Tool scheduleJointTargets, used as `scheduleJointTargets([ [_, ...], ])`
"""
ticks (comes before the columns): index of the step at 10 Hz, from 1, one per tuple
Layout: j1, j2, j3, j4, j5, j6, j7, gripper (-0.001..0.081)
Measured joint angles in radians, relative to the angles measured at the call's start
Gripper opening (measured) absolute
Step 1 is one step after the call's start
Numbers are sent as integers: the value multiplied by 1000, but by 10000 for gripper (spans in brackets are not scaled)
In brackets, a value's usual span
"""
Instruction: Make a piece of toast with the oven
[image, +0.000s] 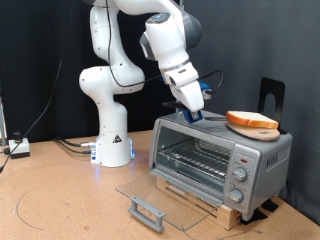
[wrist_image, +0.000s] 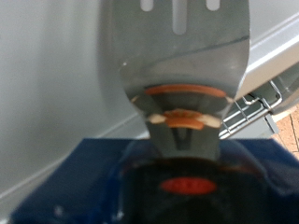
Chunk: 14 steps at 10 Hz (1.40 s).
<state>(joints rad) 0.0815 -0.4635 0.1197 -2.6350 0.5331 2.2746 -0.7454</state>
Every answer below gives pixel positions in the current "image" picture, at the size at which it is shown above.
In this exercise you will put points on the black foam pad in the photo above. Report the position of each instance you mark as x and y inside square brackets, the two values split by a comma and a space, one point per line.
[254, 216]
[270, 205]

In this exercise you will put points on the emergency stop button box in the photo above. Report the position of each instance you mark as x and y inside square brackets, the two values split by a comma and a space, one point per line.
[19, 146]

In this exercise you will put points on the vertical metal pole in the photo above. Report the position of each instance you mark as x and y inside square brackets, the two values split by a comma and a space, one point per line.
[182, 2]

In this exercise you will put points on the black metal bookend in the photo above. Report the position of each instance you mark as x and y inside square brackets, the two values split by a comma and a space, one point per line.
[266, 87]

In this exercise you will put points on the slotted wooden block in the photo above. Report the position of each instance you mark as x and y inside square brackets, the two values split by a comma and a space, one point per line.
[230, 216]

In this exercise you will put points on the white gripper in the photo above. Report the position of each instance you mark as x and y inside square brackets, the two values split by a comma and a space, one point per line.
[190, 95]

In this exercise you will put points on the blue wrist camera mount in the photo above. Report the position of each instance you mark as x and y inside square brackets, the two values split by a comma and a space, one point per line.
[204, 86]

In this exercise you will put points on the white bread slice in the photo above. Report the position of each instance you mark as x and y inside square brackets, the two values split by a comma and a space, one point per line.
[251, 119]

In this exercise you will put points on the metal frame post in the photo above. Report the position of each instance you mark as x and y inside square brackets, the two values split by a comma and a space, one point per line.
[2, 123]

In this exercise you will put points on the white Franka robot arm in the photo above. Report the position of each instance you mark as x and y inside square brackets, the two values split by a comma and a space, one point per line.
[110, 143]

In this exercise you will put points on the silver oven knob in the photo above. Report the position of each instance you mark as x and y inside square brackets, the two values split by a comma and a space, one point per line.
[240, 174]
[235, 195]

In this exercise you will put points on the round wooden cutting board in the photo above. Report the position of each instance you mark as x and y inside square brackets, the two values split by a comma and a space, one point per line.
[263, 134]

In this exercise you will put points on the silver toaster oven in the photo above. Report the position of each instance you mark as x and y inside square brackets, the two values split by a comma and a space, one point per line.
[263, 156]

